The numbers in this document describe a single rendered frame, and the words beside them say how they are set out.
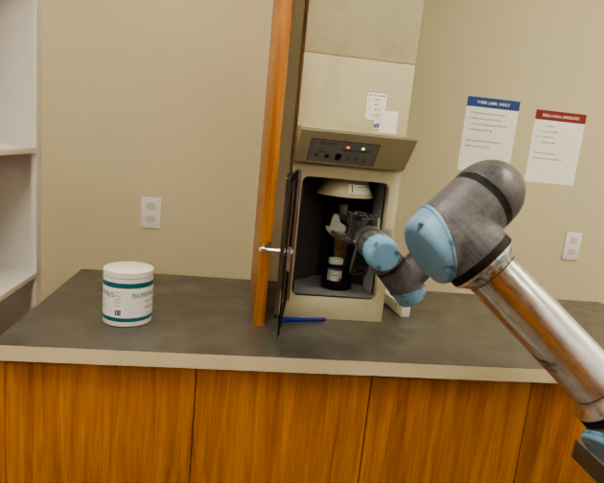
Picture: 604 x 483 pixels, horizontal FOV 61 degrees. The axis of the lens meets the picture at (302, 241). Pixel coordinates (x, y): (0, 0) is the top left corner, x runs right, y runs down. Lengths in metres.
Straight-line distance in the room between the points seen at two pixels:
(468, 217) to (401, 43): 0.84
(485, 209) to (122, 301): 0.95
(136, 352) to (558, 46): 1.83
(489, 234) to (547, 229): 1.47
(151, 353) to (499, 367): 0.89
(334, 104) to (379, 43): 0.21
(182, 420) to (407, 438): 0.60
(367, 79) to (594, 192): 1.19
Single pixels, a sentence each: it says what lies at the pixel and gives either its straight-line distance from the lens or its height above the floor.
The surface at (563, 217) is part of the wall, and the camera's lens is 2.32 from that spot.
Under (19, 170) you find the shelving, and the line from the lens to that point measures 2.06.
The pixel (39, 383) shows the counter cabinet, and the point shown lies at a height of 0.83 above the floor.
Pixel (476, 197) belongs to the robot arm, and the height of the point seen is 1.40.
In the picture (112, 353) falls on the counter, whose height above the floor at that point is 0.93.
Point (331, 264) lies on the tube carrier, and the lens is 1.62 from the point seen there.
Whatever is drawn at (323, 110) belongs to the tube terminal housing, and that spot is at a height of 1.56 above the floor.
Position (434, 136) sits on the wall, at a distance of 2.05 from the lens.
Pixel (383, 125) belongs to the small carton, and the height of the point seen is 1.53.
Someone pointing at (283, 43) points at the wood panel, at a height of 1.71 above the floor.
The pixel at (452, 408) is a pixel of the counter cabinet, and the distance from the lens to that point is 1.51.
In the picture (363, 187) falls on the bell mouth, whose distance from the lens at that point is 1.57.
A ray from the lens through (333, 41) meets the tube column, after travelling 1.53.
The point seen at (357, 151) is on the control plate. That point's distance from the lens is 1.45.
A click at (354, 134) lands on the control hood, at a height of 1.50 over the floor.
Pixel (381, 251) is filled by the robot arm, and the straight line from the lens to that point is 1.14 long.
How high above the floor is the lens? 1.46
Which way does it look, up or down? 11 degrees down
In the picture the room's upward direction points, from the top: 6 degrees clockwise
